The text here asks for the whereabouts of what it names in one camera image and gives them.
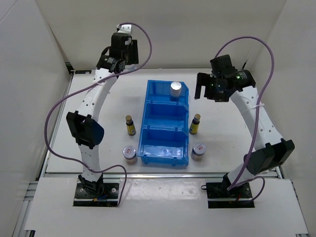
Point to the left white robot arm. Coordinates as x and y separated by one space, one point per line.
83 123

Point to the tall blue-label shaker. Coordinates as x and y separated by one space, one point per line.
130 68
175 91

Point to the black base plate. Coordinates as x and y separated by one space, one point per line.
219 198
106 196

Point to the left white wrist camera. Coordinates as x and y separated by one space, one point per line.
125 29

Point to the front aluminium rail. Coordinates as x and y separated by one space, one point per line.
146 175

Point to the right short red-label jar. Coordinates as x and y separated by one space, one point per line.
198 151

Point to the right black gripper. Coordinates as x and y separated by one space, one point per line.
204 79

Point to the yellow-label brown bottle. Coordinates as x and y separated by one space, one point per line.
130 125
195 124

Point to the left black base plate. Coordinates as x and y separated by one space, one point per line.
106 196

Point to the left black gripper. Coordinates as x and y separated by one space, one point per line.
134 48

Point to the left short silver-lid jar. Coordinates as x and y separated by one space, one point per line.
130 155

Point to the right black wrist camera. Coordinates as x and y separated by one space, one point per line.
222 65

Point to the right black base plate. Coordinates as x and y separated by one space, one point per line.
219 198

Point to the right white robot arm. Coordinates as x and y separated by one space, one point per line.
268 148

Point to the blue three-compartment plastic bin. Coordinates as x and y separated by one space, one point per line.
164 132

